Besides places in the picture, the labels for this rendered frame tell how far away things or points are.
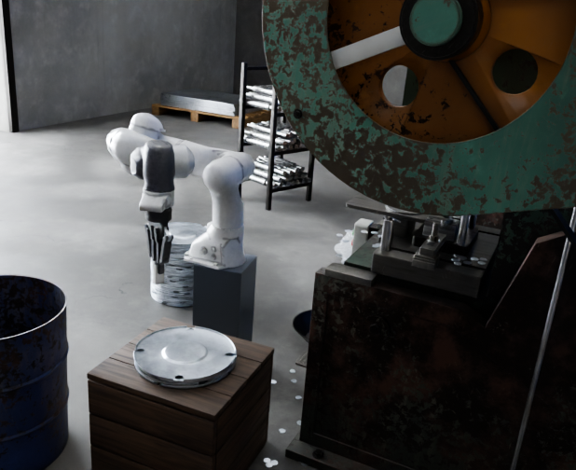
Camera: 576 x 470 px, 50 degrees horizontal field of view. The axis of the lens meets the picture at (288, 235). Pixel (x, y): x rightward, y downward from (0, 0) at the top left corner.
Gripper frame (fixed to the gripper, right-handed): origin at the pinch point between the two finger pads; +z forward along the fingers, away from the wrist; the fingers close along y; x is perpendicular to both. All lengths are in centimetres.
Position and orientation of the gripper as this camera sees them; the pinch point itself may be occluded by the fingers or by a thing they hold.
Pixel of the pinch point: (158, 271)
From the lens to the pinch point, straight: 186.9
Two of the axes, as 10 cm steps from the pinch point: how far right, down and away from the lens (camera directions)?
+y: -6.5, -3.0, 7.0
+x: -7.5, 1.7, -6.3
